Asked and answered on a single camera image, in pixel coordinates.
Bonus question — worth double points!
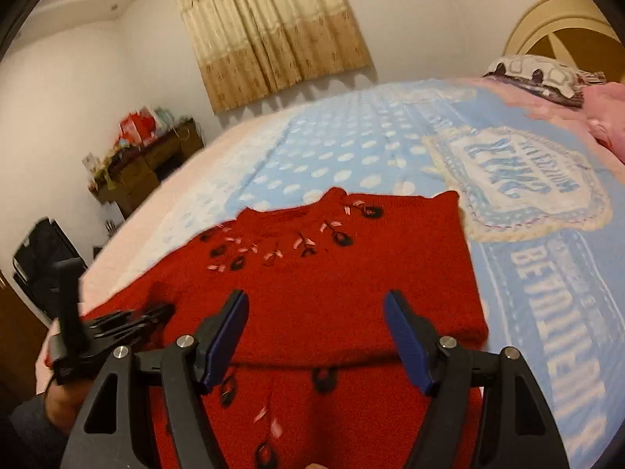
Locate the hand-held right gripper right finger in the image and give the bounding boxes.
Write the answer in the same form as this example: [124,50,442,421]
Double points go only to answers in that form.
[383,290,572,469]

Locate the person's left hand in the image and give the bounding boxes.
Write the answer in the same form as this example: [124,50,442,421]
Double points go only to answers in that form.
[44,381,93,435]

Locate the red knitted sweater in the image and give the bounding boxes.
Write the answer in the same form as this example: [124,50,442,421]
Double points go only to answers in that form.
[46,186,490,469]

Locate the cream round bed headboard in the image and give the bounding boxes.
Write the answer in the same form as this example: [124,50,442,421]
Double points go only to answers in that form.
[503,0,625,84]

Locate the person's left forearm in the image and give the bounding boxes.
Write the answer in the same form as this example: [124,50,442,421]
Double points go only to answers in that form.
[7,393,74,469]

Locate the blue dotted printed blanket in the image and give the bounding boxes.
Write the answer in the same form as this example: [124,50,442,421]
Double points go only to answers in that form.
[78,78,625,469]

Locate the pink quilt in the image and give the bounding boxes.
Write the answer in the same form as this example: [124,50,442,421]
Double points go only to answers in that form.
[581,83,625,164]

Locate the brown wooden dresser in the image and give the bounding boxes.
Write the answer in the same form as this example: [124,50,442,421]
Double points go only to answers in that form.
[88,117,206,220]

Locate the black chair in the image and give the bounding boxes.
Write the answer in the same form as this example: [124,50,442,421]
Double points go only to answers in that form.
[12,217,91,326]

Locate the patterned white pillow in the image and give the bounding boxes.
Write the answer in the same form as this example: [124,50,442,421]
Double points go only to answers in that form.
[483,55,606,108]

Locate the brown wooden door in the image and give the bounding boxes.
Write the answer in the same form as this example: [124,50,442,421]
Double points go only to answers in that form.
[0,269,50,401]

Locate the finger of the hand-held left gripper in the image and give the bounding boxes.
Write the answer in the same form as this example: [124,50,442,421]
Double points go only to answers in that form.
[105,303,175,342]

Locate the beige patterned curtain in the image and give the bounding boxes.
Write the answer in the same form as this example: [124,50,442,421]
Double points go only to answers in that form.
[168,0,377,115]

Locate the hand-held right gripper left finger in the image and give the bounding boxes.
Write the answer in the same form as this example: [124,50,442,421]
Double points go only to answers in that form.
[61,289,251,469]

